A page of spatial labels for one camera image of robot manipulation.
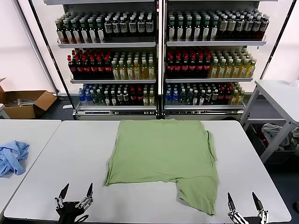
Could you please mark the crumpled light blue shirt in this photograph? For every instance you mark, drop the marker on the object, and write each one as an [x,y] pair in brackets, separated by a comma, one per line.
[14,158]

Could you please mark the white side table with legs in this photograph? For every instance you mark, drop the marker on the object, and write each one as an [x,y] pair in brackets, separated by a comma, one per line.
[278,93]

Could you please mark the dark storage crate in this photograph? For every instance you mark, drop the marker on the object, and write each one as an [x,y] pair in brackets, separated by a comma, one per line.
[255,137]

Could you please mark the green cap tea bottle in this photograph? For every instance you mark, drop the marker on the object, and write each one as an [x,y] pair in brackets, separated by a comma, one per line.
[214,31]
[100,34]
[172,31]
[189,31]
[76,35]
[92,35]
[59,35]
[197,31]
[206,31]
[68,35]
[180,31]
[84,35]

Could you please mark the white cap dark label bottle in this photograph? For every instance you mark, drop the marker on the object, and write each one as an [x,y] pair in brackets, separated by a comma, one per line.
[132,27]
[108,28]
[124,28]
[239,25]
[265,25]
[140,27]
[116,28]
[248,25]
[256,25]
[149,27]

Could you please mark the grey slanted frame pole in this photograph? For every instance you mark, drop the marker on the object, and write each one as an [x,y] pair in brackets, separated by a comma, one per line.
[36,47]

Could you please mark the green polo shirt with print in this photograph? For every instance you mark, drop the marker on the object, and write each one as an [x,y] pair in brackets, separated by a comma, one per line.
[163,151]

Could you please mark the small white floor scrap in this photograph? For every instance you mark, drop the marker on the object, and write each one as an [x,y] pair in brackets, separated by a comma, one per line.
[67,106]

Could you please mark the grey crumpled cloth pile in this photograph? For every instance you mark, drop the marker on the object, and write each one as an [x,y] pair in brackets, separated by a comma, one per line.
[271,133]

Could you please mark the small grey side stand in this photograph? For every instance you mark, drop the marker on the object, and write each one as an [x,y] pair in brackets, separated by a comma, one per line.
[2,109]

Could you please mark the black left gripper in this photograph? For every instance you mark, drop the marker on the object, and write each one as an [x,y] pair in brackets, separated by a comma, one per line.
[70,208]

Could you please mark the small clear green bottle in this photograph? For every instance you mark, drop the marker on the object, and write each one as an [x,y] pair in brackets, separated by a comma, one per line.
[100,99]
[94,99]
[182,98]
[189,98]

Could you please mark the grey drinks display shelf unit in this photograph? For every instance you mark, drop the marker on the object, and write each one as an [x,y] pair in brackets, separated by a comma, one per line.
[210,43]
[105,45]

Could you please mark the beige label tea bottle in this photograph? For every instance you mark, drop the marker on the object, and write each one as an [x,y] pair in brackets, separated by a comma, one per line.
[223,26]
[231,26]

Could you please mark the small red cap cola bottle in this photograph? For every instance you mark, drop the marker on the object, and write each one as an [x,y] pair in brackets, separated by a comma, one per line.
[221,95]
[133,96]
[139,96]
[228,95]

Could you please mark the open brown cardboard box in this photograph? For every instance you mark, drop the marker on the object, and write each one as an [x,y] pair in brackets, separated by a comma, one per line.
[21,112]

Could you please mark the black slanted frame pole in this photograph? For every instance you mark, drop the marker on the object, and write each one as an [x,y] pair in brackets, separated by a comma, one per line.
[279,35]
[48,46]

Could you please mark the grey green crumpled cloth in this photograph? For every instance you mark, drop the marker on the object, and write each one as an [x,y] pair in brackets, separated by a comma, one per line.
[295,137]

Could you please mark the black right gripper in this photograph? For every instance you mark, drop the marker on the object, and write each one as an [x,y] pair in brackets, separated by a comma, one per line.
[253,220]

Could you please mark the small dark drink bottle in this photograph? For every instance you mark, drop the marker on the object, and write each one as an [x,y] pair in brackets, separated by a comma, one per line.
[113,99]
[195,99]
[126,98]
[208,96]
[119,98]
[215,96]
[202,98]
[107,99]

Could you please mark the small yellow drink bottle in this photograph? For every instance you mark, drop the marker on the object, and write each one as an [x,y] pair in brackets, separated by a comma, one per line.
[145,99]
[240,98]
[152,99]
[234,98]

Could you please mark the small blue drink bottle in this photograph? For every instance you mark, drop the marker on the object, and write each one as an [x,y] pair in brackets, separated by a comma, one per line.
[87,97]
[168,96]
[175,96]
[81,96]

